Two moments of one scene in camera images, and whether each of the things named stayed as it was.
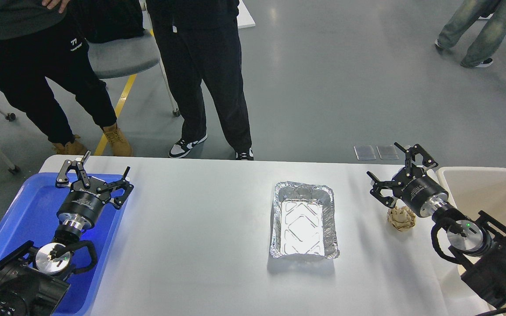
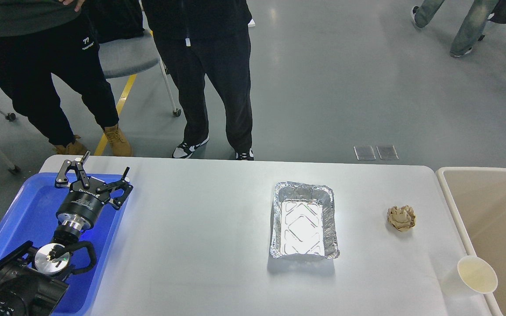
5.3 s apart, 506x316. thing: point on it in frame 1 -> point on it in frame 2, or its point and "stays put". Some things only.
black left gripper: x=79 y=209 stays put
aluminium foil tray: x=304 y=220 stays put
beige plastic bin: x=505 y=195 stays put
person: x=504 y=14 -> x=471 y=28
